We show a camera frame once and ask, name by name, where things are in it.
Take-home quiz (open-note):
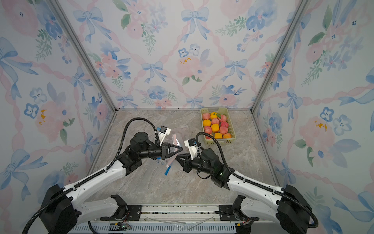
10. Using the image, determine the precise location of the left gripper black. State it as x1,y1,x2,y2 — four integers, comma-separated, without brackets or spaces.
140,143,183,160

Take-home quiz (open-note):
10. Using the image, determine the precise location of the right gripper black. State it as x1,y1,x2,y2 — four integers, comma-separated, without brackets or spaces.
175,151,214,176

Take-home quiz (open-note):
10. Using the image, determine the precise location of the green plastic basket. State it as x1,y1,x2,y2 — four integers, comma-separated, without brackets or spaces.
200,107,236,144

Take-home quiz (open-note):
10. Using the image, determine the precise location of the pink zipper clear bag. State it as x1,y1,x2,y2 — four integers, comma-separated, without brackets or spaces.
171,133,190,159

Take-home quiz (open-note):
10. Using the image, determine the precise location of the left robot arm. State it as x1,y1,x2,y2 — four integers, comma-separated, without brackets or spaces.
38,132,183,234

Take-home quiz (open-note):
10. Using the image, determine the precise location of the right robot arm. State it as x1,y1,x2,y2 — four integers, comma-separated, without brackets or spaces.
176,148,319,234

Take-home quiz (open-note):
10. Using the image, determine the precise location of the blue zipper clear bag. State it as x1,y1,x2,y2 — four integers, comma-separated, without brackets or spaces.
156,157,175,176

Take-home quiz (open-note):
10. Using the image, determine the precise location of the yellow peach with leaf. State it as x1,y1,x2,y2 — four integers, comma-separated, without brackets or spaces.
210,112,218,120

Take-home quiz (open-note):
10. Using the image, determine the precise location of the pink peach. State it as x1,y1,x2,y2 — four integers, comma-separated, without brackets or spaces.
219,126,229,135

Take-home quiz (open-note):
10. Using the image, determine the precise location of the right black cable hose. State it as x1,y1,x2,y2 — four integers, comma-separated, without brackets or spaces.
195,132,319,229

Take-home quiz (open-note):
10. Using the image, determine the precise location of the black cable hose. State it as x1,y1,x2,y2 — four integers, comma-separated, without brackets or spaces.
21,116,160,234
195,132,319,229

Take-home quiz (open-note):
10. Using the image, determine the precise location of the left black cable hose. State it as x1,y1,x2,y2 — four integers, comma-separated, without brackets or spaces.
21,116,160,234

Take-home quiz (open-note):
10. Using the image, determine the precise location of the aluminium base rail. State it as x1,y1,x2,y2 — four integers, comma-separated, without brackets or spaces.
71,203,286,234

